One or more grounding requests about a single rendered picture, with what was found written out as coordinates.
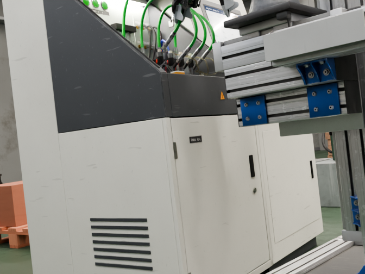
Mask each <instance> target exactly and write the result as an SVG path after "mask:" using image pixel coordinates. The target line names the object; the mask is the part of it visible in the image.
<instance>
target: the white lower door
mask: <svg viewBox="0 0 365 274"><path fill-rule="evenodd" d="M170 122H171V131H172V141H173V150H174V160H175V169H176V174H177V184H178V193H179V202H180V212H181V221H182V231H183V236H184V245H185V255H186V264H187V274H248V273H249V272H250V271H253V270H254V269H255V268H257V267H259V266H260V265H262V264H263V263H265V262H267V261H268V260H269V249H268V240H267V231H266V221H265V212H264V206H263V197H262V188H261V178H260V169H259V160H258V154H257V145H256V135H255V126H249V127H239V125H238V116H237V115H223V116H203V117H183V118H172V119H170Z"/></svg>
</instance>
